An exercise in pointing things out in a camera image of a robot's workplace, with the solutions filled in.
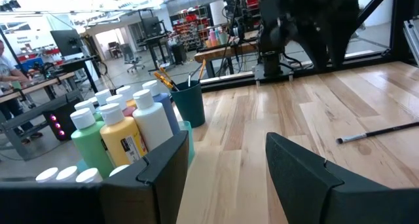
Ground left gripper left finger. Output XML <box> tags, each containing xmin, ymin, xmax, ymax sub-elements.
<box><xmin>100</xmin><ymin>130</ymin><xmax>190</xmax><ymax>224</ymax></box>

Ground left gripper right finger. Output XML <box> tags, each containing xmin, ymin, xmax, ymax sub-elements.
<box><xmin>265</xmin><ymin>132</ymin><xmax>419</xmax><ymax>224</ymax></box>

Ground small orange paint bottle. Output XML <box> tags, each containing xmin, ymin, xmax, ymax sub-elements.
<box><xmin>109</xmin><ymin>164</ymin><xmax>130</xmax><ymax>177</ymax></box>

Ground large bright yellow paint bottle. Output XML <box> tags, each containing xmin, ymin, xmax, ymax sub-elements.
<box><xmin>99</xmin><ymin>102</ymin><xmax>149</xmax><ymax>168</ymax></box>

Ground large white paint bottle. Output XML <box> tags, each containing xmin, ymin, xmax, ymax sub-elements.
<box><xmin>132</xmin><ymin>88</ymin><xmax>174</xmax><ymax>153</ymax></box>

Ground small mauve paint bottle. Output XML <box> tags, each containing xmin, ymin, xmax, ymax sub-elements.
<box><xmin>75</xmin><ymin>167</ymin><xmax>104</xmax><ymax>184</ymax></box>

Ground large green paint bottle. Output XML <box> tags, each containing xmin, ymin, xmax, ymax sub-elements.
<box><xmin>69</xmin><ymin>107</ymin><xmax>115</xmax><ymax>179</ymax></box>
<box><xmin>74</xmin><ymin>100</ymin><xmax>103</xmax><ymax>122</ymax></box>

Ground small ochre black-label paint bottle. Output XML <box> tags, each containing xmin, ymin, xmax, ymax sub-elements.
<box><xmin>56</xmin><ymin>165</ymin><xmax>79</xmax><ymax>183</ymax></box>

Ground large pink-red paint bottle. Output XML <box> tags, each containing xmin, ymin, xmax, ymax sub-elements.
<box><xmin>105</xmin><ymin>94</ymin><xmax>137</xmax><ymax>118</ymax></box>

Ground large golden yellow paint bottle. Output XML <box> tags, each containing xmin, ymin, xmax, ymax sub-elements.
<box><xmin>115</xmin><ymin>85</ymin><xmax>137</xmax><ymax>109</ymax></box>

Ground large grey-blue paint bottle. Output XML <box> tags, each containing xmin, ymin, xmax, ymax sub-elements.
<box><xmin>94</xmin><ymin>88</ymin><xmax>113</xmax><ymax>107</ymax></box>

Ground orange-bristle paintbrush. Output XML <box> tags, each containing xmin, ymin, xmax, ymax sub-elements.
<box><xmin>153</xmin><ymin>71</ymin><xmax>175</xmax><ymax>91</ymax></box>

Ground small dark blue paint bottle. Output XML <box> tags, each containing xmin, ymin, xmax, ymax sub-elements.
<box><xmin>35</xmin><ymin>166</ymin><xmax>60</xmax><ymax>183</ymax></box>

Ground thin brown paintbrush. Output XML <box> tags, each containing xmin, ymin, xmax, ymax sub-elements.
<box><xmin>159</xmin><ymin>66</ymin><xmax>180</xmax><ymax>92</ymax></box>

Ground brown-handled paintbrush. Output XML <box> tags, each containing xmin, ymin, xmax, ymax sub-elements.
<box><xmin>198</xmin><ymin>58</ymin><xmax>208</xmax><ymax>82</ymax></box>

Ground translucent green plastic bin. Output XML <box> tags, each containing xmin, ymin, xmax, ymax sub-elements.
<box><xmin>77</xmin><ymin>121</ymin><xmax>196</xmax><ymax>173</ymax></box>

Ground dark green cup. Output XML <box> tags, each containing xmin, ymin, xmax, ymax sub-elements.
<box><xmin>170</xmin><ymin>79</ymin><xmax>206</xmax><ymax>129</ymax></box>

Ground black computer tower pink lights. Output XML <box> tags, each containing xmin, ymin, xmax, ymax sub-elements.
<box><xmin>42</xmin><ymin>90</ymin><xmax>84</xmax><ymax>141</ymax></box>

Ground black office chair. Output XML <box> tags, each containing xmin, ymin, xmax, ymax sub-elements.
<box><xmin>120</xmin><ymin>43</ymin><xmax>146</xmax><ymax>74</ymax></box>

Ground black waste bin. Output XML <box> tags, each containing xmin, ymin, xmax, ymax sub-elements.
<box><xmin>171</xmin><ymin>42</ymin><xmax>188</xmax><ymax>65</ymax></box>

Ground black desk with monitor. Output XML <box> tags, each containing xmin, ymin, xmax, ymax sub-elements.
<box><xmin>139</xmin><ymin>16</ymin><xmax>172</xmax><ymax>73</ymax></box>

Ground wooden-top workbench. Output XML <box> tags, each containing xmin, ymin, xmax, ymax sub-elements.
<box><xmin>0</xmin><ymin>71</ymin><xmax>77</xmax><ymax>104</ymax></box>
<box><xmin>194</xmin><ymin>39</ymin><xmax>260</xmax><ymax>80</ymax></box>

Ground shelves with red bins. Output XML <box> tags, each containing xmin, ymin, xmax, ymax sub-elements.
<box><xmin>172</xmin><ymin>6</ymin><xmax>211</xmax><ymax>52</ymax></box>

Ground black computer monitor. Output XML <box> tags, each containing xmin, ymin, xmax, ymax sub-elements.
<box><xmin>49</xmin><ymin>28</ymin><xmax>84</xmax><ymax>58</ymax></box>

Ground blue background crate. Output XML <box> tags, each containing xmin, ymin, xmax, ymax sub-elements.
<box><xmin>18</xmin><ymin>56</ymin><xmax>45</xmax><ymax>71</ymax></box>

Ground white cylindrical column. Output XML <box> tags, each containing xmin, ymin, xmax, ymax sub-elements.
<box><xmin>209</xmin><ymin>0</ymin><xmax>228</xmax><ymax>27</ymax></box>

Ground person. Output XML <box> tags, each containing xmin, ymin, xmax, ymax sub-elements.
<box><xmin>0</xmin><ymin>39</ymin><xmax>44</xmax><ymax>145</ymax></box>

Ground black ceiling spotlight cluster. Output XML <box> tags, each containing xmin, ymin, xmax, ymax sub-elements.
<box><xmin>0</xmin><ymin>0</ymin><xmax>21</xmax><ymax>12</ymax></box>

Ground black metal table frame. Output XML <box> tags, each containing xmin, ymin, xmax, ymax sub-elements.
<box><xmin>199</xmin><ymin>0</ymin><xmax>419</xmax><ymax>94</ymax></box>

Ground silver metal bracket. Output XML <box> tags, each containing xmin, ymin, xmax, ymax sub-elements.
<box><xmin>403</xmin><ymin>18</ymin><xmax>419</xmax><ymax>67</ymax></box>

